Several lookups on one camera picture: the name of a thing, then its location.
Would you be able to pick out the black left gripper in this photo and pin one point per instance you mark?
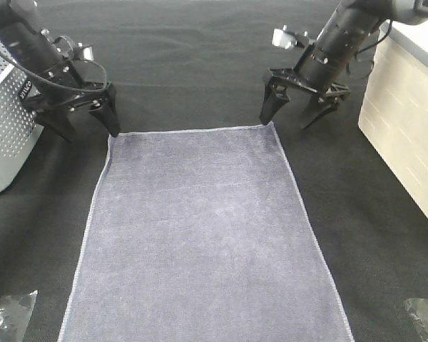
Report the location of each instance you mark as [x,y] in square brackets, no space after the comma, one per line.
[67,87]

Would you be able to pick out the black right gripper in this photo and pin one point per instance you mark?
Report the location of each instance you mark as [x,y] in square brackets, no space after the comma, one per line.
[315,72]

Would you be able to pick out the grey purple towel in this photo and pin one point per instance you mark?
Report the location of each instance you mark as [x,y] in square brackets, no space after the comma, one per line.
[201,235]

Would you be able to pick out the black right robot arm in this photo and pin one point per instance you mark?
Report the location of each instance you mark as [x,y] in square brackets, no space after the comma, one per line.
[353,21]

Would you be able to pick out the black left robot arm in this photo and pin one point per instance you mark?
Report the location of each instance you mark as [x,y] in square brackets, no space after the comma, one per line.
[26,39]

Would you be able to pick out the grey perforated laundry basket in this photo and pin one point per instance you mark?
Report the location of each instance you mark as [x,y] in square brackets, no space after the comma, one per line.
[19,131]

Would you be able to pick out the cream storage box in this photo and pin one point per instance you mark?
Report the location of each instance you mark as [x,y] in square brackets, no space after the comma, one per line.
[394,112]

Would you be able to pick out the black table mat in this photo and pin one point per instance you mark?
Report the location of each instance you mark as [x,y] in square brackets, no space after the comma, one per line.
[199,64]

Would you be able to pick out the clear tape strip left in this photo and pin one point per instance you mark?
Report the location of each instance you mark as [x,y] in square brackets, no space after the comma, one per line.
[15,314]

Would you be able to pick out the clear tape strip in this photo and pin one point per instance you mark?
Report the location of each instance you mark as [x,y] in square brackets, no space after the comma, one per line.
[417,310]
[15,314]

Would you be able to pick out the clear tape strip right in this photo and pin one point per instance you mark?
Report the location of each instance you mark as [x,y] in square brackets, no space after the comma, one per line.
[417,310]

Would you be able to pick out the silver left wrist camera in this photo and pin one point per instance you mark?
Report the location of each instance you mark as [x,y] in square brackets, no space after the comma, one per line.
[72,50]

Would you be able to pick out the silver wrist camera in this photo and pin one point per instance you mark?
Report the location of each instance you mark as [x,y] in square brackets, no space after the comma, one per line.
[72,50]
[286,39]

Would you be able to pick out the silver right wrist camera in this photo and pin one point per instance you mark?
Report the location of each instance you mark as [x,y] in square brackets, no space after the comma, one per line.
[286,39]

